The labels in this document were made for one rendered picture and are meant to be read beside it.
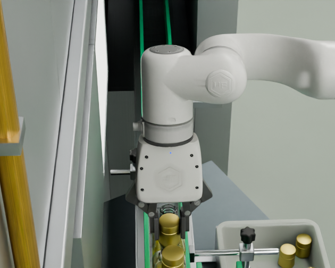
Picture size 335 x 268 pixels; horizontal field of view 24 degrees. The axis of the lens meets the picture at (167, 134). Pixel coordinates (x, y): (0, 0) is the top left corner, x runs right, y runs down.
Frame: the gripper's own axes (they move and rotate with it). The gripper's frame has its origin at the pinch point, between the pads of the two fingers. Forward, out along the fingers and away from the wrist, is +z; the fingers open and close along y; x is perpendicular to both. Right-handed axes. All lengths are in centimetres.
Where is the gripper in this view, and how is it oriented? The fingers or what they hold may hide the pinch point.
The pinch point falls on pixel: (169, 224)
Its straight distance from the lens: 122.7
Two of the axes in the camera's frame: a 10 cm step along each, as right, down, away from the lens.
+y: 10.0, -0.3, 0.4
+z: 0.2, 9.2, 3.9
